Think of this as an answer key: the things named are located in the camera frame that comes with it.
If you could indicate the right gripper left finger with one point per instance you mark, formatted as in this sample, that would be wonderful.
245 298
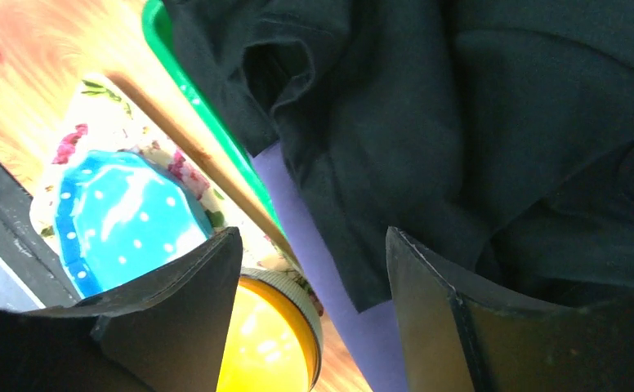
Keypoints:
163 331

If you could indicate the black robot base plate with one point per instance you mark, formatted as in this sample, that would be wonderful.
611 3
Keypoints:
30 273

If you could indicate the black garment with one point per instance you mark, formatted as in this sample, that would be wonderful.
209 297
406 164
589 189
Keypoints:
500 134

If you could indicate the green plastic tray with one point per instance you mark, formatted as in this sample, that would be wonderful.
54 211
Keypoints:
157 30

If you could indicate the navy blue garment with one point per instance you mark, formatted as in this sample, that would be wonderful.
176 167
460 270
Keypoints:
372 336

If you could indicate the blue polka dot plate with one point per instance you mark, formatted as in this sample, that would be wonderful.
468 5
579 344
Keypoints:
119 216

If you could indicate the floral rectangular tray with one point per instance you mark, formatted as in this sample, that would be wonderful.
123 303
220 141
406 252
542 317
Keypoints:
101 117

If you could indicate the orange bowl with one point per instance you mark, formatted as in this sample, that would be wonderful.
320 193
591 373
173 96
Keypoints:
275 339

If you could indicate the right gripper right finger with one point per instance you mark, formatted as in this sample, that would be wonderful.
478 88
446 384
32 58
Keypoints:
461 332

